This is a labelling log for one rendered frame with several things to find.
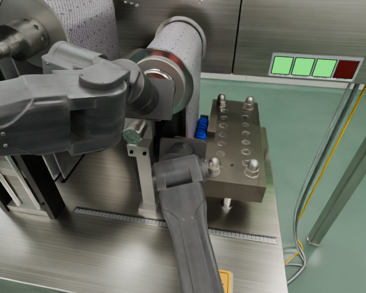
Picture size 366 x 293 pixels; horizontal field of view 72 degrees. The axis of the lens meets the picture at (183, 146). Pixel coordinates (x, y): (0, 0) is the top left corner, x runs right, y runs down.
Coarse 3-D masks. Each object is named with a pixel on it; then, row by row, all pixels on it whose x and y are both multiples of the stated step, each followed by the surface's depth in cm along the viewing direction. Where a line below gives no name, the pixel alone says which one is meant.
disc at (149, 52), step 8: (152, 48) 47; (160, 48) 47; (136, 56) 49; (144, 56) 48; (152, 56) 48; (160, 56) 48; (168, 56) 48; (176, 56) 47; (176, 64) 48; (184, 64) 48; (184, 72) 49; (192, 80) 50; (192, 88) 51; (184, 96) 52; (184, 104) 54; (176, 112) 55
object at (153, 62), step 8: (144, 64) 48; (152, 64) 48; (160, 64) 48; (168, 64) 48; (168, 72) 49; (176, 72) 48; (176, 80) 49; (184, 80) 50; (176, 88) 51; (184, 88) 50; (176, 96) 52; (176, 104) 53
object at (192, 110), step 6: (198, 78) 69; (198, 84) 70; (198, 90) 72; (192, 96) 60; (198, 96) 74; (192, 102) 61; (198, 102) 77; (186, 108) 55; (192, 108) 63; (198, 108) 79; (186, 114) 56; (192, 114) 64; (198, 114) 81; (186, 120) 57; (192, 120) 66; (186, 126) 58; (192, 126) 68; (186, 132) 59; (192, 132) 69
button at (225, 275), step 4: (220, 272) 55; (224, 272) 55; (228, 272) 55; (224, 276) 54; (228, 276) 54; (224, 280) 53; (228, 280) 53; (224, 284) 53; (228, 284) 53; (224, 288) 52; (228, 288) 52; (228, 292) 52
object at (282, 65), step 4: (276, 60) 75; (280, 60) 75; (284, 60) 75; (288, 60) 75; (276, 64) 76; (280, 64) 76; (284, 64) 76; (288, 64) 75; (272, 68) 77; (276, 68) 77; (280, 68) 77; (284, 68) 76; (288, 68) 76; (272, 72) 78; (276, 72) 78; (280, 72) 77; (284, 72) 77; (288, 72) 77
